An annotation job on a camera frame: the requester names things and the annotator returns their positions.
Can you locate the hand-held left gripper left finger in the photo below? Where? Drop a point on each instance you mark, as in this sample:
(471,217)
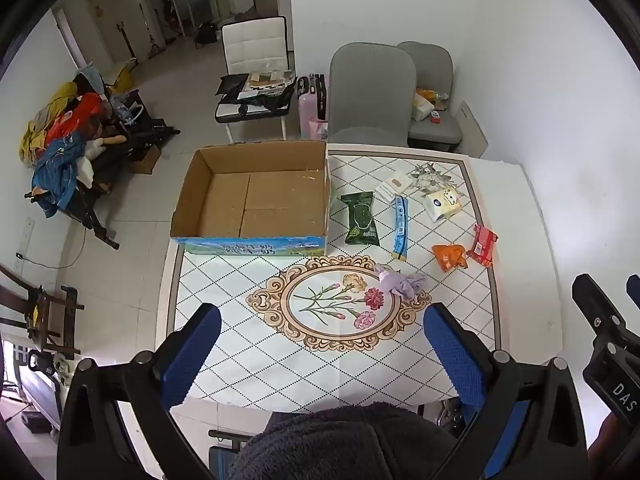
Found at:
(192,355)

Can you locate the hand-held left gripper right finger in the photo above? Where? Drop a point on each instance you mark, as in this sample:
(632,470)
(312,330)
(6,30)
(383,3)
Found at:
(455,355)

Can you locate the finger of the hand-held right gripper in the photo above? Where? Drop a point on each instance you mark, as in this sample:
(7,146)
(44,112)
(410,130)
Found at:
(634,291)
(597,307)

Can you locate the purple cloth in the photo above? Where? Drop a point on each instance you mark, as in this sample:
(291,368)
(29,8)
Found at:
(400,282)

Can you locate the orange snack packet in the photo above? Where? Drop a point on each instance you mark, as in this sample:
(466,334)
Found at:
(447,257)

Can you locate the red snack packet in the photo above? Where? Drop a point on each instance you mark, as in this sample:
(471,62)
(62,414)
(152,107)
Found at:
(482,245)

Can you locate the blue long tube packet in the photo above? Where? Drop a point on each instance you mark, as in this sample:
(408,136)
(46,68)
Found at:
(400,225)

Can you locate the white yellow tissue pack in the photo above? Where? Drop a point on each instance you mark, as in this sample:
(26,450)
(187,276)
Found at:
(442,205)

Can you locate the dark green snack packet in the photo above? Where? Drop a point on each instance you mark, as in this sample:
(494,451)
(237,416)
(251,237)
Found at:
(361,217)

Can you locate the white packet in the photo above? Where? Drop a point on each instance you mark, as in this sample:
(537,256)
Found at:
(392,187)

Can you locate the patterned dining table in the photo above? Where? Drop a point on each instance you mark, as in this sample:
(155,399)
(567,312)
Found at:
(225,280)

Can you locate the person's dark fleece clothing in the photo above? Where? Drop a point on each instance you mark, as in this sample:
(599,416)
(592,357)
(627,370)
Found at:
(345,445)

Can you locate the dark wooden chair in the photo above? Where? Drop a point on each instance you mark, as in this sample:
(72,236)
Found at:
(47,310)

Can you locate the black metal rack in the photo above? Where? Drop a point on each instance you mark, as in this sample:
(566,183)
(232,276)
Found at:
(100,220)

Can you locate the small cardboard box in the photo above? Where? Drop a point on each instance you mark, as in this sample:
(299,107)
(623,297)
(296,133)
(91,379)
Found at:
(145,160)

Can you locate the white board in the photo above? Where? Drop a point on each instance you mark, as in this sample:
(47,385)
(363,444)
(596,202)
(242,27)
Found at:
(472,130)

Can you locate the cream plush toy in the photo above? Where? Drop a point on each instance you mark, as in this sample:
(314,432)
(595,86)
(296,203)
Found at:
(97,152)

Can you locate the blue cloth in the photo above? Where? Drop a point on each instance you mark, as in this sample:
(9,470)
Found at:
(57,165)

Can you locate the white snack bag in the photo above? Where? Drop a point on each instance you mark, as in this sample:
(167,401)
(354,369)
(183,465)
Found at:
(421,106)

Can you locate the pink gift bag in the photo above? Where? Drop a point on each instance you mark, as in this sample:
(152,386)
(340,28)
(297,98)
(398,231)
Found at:
(318,130)

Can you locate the orange yellow packet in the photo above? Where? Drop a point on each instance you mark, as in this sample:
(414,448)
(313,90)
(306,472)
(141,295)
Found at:
(432,94)

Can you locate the black bag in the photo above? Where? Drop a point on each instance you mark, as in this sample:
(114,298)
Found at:
(267,100)

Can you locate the red cloth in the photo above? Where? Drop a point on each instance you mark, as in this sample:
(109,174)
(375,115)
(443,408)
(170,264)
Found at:
(75,115)

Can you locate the pink suitcase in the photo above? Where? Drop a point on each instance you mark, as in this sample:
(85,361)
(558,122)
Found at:
(307,107)

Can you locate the black folder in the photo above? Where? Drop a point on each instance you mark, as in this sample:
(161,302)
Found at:
(232,85)

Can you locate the yellow cloth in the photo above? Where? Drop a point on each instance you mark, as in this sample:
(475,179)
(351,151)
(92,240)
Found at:
(37,130)

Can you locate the large grey chair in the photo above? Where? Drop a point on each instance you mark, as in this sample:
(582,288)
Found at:
(370,90)

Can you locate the yellow bag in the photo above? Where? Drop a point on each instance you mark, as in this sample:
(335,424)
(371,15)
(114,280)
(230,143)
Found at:
(123,79)

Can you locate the stack of papers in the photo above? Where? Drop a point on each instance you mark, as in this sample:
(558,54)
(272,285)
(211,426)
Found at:
(270,80)

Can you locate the small grey chair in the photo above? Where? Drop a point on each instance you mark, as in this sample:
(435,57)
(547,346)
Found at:
(435,60)

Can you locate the white padded chair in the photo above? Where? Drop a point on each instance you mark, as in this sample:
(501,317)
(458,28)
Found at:
(255,42)

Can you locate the dark floor bag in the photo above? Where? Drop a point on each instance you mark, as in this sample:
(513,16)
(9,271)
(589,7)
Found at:
(207,33)

